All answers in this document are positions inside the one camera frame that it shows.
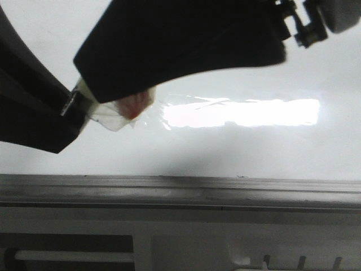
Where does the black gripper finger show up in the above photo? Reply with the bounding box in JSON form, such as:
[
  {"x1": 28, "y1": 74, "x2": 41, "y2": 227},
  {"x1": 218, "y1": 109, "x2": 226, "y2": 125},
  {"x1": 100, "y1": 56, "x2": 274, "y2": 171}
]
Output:
[
  {"x1": 1, "y1": 11, "x2": 85, "y2": 154},
  {"x1": 74, "y1": 1, "x2": 287, "y2": 103}
]

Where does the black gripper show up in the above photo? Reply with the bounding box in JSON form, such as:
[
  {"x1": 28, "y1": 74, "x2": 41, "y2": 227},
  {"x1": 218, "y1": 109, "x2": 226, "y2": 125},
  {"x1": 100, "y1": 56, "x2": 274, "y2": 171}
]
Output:
[{"x1": 275, "y1": 0, "x2": 360, "y2": 48}]

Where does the black white whiteboard marker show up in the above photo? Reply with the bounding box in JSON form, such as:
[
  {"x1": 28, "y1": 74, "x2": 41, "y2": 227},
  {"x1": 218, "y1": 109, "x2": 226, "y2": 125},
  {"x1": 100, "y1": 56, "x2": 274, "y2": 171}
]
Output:
[{"x1": 60, "y1": 77, "x2": 99, "y2": 133}]

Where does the orange magnet taped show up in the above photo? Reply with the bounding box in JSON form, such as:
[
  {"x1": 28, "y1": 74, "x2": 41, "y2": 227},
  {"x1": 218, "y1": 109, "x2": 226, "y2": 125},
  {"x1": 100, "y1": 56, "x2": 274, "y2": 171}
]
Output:
[{"x1": 87, "y1": 87, "x2": 156, "y2": 132}]

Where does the white whiteboard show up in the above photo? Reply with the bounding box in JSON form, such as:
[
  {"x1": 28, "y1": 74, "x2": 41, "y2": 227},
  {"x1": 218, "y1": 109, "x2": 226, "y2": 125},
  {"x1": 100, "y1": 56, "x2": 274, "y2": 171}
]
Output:
[{"x1": 0, "y1": 0, "x2": 361, "y2": 181}]

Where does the grey aluminium whiteboard frame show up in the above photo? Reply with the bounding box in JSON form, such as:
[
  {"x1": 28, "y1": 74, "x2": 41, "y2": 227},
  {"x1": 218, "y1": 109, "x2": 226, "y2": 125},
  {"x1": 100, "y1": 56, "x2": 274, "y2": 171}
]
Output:
[{"x1": 1, "y1": 174, "x2": 360, "y2": 210}]

